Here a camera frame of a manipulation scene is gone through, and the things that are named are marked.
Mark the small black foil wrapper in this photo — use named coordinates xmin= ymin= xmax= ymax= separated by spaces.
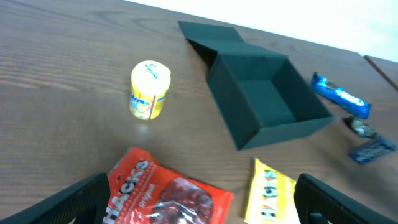
xmin=342 ymin=116 xmax=377 ymax=139

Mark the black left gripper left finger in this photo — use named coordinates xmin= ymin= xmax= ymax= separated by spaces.
xmin=1 ymin=172 xmax=110 ymax=224

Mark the blue Oreo cookie pack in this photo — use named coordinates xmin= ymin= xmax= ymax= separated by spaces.
xmin=311 ymin=72 xmax=372 ymax=119

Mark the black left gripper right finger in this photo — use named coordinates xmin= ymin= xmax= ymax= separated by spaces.
xmin=294 ymin=174 xmax=397 ymax=224

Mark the small blue Oreo packet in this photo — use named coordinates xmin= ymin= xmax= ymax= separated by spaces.
xmin=348 ymin=135 xmax=397 ymax=165

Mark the yellow Hacks candy bag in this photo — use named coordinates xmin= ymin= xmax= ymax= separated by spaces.
xmin=244 ymin=158 xmax=300 ymax=224

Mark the dark green open box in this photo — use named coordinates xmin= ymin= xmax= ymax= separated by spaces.
xmin=178 ymin=21 xmax=333 ymax=150

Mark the yellow Mentos gum bottle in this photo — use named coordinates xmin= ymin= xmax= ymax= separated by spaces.
xmin=129 ymin=60 xmax=171 ymax=120

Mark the red Hacks candy bag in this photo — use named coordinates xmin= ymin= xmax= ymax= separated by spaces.
xmin=103 ymin=147 xmax=233 ymax=224

